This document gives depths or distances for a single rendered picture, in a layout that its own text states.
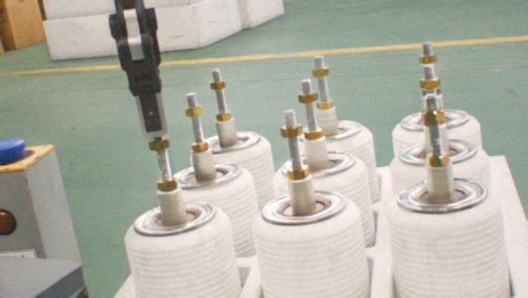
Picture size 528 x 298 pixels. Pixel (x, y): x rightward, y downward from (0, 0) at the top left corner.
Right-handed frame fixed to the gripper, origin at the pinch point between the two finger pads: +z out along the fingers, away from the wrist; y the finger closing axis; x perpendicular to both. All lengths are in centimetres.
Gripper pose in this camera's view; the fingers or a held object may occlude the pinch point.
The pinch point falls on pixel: (151, 113)
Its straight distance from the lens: 72.8
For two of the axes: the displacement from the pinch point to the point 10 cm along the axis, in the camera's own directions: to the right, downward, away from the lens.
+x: 9.8, -1.8, 0.9
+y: 1.3, 2.6, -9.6
